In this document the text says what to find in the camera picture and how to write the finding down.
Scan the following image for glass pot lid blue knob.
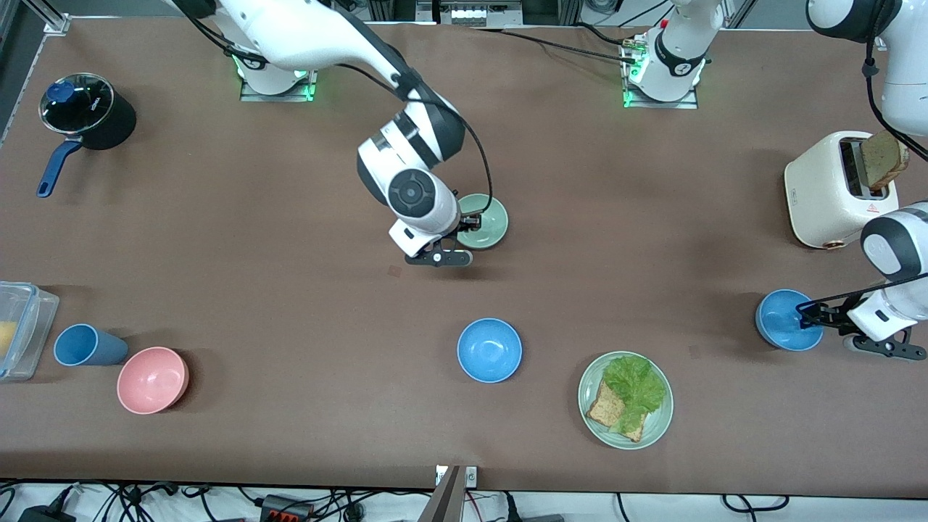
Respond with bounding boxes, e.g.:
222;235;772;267
40;72;115;135

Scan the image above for pink bowl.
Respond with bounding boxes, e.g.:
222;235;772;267
117;347;190;415

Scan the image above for green lettuce leaf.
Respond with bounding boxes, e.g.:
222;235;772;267
603;355;667;436

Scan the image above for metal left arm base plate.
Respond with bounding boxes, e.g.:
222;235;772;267
622;36;700;111

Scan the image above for brown bread slice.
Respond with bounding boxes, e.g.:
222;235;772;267
586;381;646;443

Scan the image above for blue bowl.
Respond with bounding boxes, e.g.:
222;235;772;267
755;289;825;352
457;318;523;384

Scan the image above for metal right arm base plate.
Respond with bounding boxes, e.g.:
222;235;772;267
239;69;320;102

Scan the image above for clear plastic container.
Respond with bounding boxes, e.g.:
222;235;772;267
0;281;60;383

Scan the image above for white metal bracket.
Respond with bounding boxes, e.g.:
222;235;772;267
435;465;478;488

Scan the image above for green plate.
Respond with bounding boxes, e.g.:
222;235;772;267
578;351;674;450

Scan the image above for grey camera stand bar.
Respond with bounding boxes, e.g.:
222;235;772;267
417;465;465;522

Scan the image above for short black table cable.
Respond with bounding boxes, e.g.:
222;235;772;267
576;22;635;46

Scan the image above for aluminium frame profile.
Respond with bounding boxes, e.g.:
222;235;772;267
29;0;71;35

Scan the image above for black power strip red switches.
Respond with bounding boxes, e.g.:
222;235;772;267
260;494;314;522

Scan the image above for green bowl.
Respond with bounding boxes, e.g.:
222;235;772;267
455;193;510;251

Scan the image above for grey control box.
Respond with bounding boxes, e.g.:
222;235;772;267
417;0;523;30

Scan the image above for blue cup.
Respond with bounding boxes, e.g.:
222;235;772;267
54;323;130;368

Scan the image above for black pot blue handle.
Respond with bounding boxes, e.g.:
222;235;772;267
36;72;137;199

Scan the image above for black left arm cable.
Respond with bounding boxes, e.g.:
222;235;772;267
796;0;928;309

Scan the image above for long black table cable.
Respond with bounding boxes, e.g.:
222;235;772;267
470;28;639;66

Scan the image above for black floor cable loop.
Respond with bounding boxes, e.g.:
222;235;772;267
721;494;791;514

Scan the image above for brown toast slice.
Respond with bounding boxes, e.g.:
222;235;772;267
861;130;910;192

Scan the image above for cream white toaster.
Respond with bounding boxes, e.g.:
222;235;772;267
784;130;900;251

